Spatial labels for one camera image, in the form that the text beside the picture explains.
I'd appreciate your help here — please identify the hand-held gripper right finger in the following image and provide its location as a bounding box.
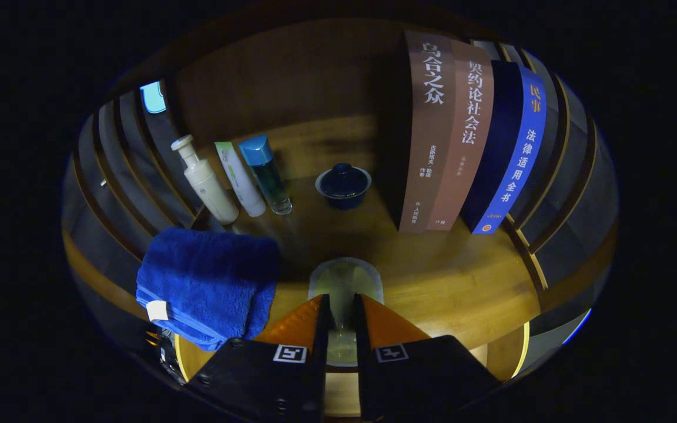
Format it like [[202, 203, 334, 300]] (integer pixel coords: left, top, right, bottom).
[[354, 293, 502, 421]]

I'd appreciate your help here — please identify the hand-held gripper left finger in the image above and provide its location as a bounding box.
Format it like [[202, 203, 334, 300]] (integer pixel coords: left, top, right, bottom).
[[186, 294, 332, 423]]

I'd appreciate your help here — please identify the yellow brush with white base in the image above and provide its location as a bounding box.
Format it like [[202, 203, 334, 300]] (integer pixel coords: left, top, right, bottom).
[[308, 257, 385, 368]]

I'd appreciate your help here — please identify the wooden countertop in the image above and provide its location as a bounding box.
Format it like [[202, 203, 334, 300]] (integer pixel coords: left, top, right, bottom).
[[62, 115, 545, 419]]

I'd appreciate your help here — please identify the wooden cabinet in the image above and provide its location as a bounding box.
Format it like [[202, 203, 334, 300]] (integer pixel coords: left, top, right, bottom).
[[62, 6, 618, 382]]

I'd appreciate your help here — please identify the blue folded towel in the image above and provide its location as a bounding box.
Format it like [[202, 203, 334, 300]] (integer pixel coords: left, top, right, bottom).
[[136, 227, 281, 352]]

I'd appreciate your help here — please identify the dark blue lidded teacup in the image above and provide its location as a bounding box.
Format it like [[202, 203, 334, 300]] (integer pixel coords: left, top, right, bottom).
[[315, 163, 373, 211]]

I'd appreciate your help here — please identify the white green tube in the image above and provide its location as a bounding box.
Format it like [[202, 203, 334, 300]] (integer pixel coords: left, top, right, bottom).
[[215, 141, 267, 218]]

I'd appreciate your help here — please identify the teal glass bottle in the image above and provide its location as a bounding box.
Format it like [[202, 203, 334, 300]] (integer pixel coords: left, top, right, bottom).
[[238, 135, 293, 216]]

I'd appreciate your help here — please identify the white pump bottle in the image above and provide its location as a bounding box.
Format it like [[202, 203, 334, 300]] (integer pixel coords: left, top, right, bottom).
[[170, 135, 240, 225]]

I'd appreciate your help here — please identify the dark brown book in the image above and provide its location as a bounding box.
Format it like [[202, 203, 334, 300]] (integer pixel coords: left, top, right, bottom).
[[397, 29, 457, 234]]

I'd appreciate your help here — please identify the reddish brown book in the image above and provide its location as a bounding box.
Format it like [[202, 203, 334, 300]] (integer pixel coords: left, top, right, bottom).
[[427, 38, 495, 231]]

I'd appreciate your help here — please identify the blue book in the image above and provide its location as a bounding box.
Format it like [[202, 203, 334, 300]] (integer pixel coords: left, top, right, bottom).
[[461, 61, 548, 236]]

